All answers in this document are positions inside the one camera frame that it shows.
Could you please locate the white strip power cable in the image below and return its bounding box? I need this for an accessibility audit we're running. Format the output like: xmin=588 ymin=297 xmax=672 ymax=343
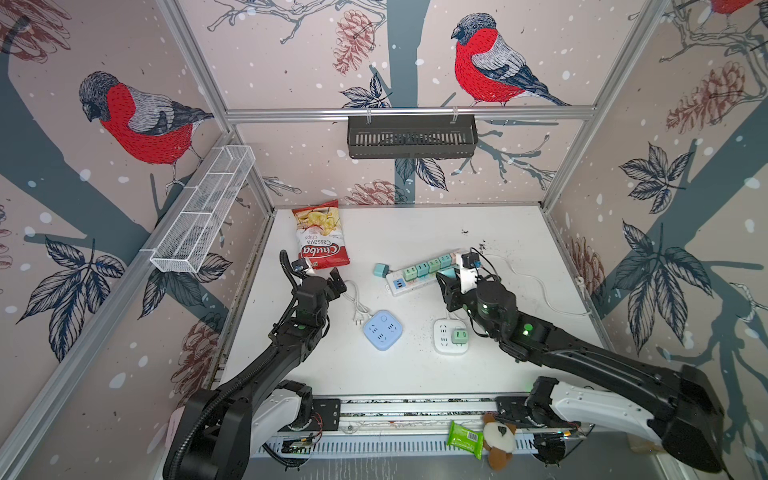
xmin=479 ymin=254 xmax=589 ymax=317

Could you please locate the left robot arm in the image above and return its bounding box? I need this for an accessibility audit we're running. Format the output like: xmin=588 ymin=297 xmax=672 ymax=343
xmin=162 ymin=250 xmax=347 ymax=479

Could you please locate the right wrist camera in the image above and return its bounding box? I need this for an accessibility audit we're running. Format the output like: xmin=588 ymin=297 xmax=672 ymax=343
xmin=454 ymin=249 xmax=482 ymax=294

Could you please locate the white multicolour power strip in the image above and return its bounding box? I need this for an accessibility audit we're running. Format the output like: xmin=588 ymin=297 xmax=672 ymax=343
xmin=385 ymin=250 xmax=461 ymax=297

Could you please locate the blue cube power socket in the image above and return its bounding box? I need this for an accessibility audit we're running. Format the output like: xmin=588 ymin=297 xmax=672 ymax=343
xmin=363 ymin=310 xmax=403 ymax=351

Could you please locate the red white cassava chips bag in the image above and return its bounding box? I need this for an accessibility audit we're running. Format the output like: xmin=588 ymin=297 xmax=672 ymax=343
xmin=292 ymin=200 xmax=350 ymax=270

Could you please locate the white power cable blue cube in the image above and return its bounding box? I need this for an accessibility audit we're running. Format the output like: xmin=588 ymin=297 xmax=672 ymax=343
xmin=342 ymin=280 xmax=372 ymax=326

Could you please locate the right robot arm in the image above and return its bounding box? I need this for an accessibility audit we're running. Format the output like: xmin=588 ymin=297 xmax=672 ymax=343
xmin=437 ymin=274 xmax=725 ymax=473

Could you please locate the white mesh wall basket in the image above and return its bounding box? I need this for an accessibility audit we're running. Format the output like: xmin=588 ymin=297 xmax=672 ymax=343
xmin=150 ymin=145 xmax=255 ymax=273

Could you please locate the brown white plush toy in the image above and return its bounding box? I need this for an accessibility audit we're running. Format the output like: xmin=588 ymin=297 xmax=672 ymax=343
xmin=483 ymin=412 xmax=517 ymax=472

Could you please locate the black wire basket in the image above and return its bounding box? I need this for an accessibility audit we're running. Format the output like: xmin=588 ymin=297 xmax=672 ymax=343
xmin=347 ymin=115 xmax=479 ymax=160

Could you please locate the green wipes packet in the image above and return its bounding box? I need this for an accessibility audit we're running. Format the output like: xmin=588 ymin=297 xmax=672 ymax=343
xmin=447 ymin=421 xmax=484 ymax=460

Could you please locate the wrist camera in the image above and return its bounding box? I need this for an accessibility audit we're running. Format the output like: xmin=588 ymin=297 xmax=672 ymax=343
xmin=290 ymin=258 xmax=315 ymax=278
xmin=454 ymin=249 xmax=482 ymax=294

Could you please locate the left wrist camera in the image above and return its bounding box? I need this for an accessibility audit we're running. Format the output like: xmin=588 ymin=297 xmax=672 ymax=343
xmin=290 ymin=258 xmax=315 ymax=278

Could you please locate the white cube power socket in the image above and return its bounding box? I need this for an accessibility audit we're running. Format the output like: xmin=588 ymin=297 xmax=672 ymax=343
xmin=433 ymin=318 xmax=469 ymax=356

